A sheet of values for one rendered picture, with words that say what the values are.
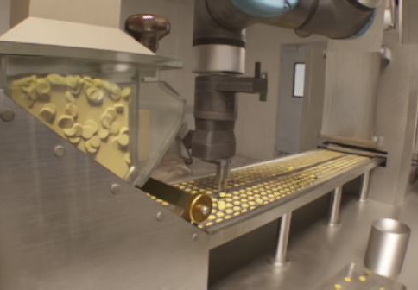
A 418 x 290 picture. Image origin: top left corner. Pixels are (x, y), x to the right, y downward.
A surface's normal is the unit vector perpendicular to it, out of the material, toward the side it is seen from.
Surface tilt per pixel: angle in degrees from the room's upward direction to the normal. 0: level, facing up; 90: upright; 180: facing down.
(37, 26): 44
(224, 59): 90
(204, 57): 90
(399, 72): 90
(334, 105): 90
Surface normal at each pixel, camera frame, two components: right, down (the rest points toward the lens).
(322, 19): 0.18, 0.84
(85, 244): 0.70, 0.15
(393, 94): -0.72, 0.08
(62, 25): 0.51, -0.61
